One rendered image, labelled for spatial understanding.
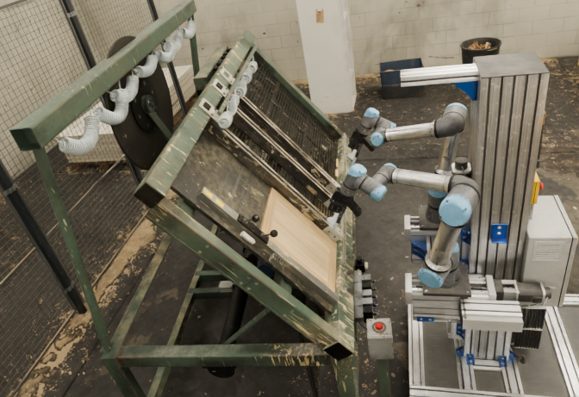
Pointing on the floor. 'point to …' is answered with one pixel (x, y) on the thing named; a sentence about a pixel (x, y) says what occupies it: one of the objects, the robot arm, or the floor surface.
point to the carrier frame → (344, 373)
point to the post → (383, 377)
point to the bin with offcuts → (483, 47)
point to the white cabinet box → (326, 34)
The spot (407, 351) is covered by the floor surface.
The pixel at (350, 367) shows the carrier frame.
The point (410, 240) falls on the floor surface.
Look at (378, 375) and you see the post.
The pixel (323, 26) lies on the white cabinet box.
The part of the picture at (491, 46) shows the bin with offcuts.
